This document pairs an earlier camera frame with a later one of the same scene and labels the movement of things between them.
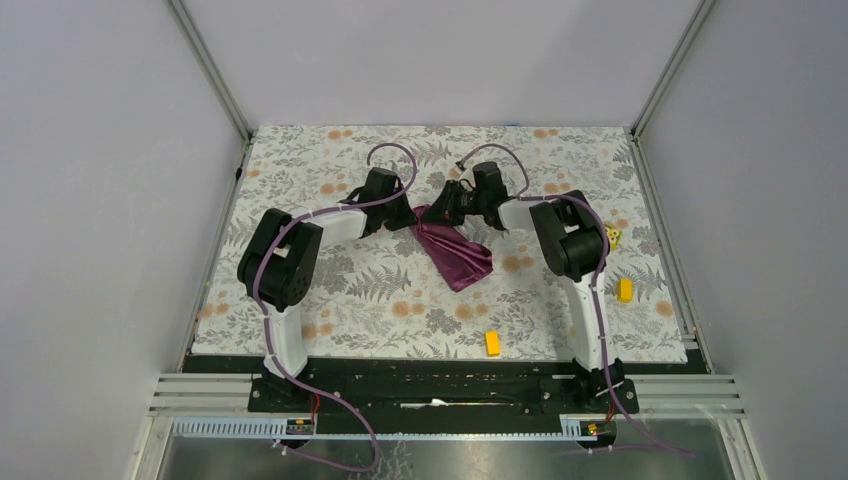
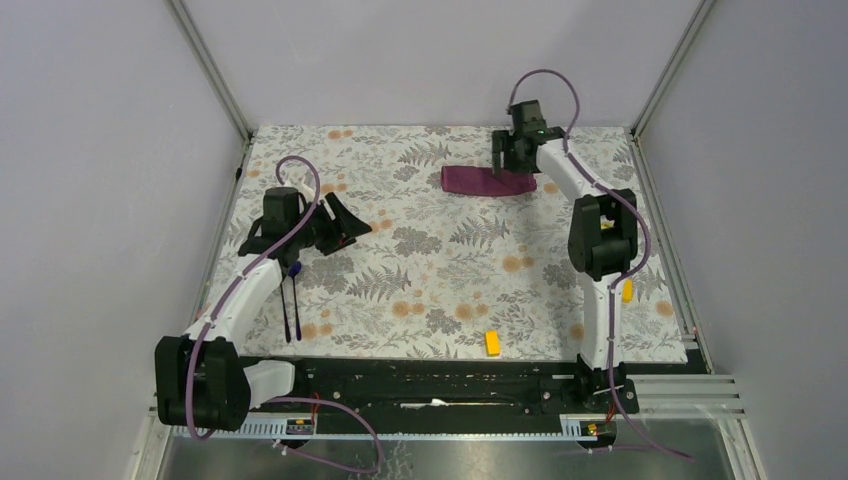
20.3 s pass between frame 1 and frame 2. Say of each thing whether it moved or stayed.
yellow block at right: stayed
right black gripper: moved
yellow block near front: stayed
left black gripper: moved
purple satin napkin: moved
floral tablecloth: stayed
